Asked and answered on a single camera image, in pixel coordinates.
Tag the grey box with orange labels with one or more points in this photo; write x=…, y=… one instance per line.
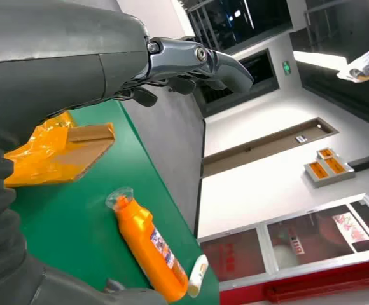
x=329, y=168

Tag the small white bottle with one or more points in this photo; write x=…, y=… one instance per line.
x=197, y=275

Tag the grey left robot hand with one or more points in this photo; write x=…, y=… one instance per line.
x=60, y=50

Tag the green table mat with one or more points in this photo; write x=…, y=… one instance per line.
x=76, y=219

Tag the ceiling light strip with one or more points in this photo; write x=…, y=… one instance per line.
x=318, y=59

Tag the plastic wrapped dark bar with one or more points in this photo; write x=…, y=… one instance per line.
x=367, y=63

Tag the green exit sign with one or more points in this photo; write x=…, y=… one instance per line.
x=286, y=67

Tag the small white door sign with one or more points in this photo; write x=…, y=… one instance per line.
x=301, y=139

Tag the red fire equipment cabinet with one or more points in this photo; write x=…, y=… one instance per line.
x=298, y=248

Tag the orange bottle with blue-white label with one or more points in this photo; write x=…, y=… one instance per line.
x=153, y=252

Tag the brown door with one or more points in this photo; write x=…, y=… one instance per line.
x=267, y=145

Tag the yellow plastic wrapped cardboard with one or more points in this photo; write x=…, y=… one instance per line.
x=44, y=155

